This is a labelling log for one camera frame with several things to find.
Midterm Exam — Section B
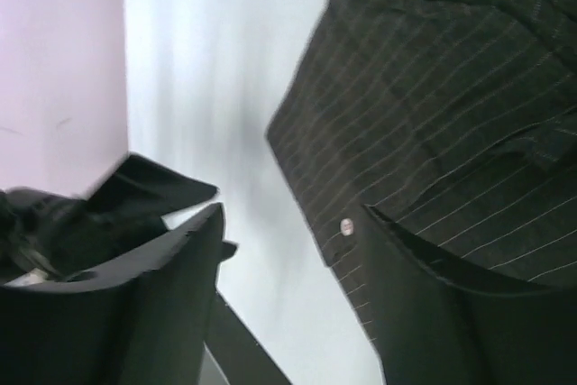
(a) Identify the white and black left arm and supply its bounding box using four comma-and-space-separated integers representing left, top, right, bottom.
1, 153, 288, 384

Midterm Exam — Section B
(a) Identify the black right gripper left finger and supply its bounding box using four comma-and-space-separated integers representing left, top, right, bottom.
1, 203, 224, 384

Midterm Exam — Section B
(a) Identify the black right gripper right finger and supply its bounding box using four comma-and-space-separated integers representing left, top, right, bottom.
362, 207, 576, 384

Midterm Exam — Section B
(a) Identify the dark pinstriped long sleeve shirt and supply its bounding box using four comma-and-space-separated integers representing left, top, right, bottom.
267, 0, 576, 340

